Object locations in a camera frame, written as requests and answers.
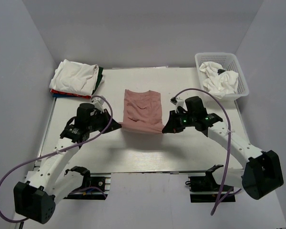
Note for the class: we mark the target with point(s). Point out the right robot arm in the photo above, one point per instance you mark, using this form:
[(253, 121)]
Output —
[(261, 171)]

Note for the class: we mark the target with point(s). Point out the folded blue t shirt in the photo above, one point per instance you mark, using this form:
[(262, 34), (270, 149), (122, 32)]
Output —
[(66, 96)]

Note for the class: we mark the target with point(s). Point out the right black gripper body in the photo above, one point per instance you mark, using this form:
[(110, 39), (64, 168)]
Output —
[(182, 121)]

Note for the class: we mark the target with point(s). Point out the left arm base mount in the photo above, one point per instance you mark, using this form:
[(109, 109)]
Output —
[(93, 186)]

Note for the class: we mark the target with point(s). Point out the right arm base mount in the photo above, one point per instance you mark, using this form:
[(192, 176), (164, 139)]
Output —
[(202, 186)]

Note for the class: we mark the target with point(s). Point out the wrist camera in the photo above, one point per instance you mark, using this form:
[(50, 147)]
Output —
[(84, 114), (195, 106)]

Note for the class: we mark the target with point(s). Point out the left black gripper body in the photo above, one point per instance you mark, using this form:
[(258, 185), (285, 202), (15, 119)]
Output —
[(97, 123)]

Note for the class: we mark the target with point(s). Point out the crumpled white t shirt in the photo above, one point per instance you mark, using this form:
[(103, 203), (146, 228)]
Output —
[(219, 82)]

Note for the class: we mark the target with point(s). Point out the folded red t shirt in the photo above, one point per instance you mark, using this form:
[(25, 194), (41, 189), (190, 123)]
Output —
[(58, 92)]

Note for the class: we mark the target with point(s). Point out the folded dark green t shirt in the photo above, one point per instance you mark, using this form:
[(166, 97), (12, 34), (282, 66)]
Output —
[(100, 79)]

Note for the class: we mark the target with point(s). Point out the folded white t shirt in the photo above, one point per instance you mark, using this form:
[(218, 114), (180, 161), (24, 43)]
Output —
[(74, 77)]

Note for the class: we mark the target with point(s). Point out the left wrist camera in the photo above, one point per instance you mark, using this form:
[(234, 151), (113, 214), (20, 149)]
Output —
[(84, 114)]

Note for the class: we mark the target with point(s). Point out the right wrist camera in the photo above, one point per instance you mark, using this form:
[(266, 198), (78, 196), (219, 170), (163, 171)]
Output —
[(195, 106)]

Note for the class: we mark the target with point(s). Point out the white plastic basket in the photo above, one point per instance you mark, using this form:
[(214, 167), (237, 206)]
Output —
[(229, 62)]

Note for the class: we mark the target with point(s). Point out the pink printed t shirt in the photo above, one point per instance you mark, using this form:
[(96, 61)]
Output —
[(142, 112)]

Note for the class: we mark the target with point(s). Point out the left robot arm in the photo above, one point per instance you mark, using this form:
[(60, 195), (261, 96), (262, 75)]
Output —
[(36, 199)]

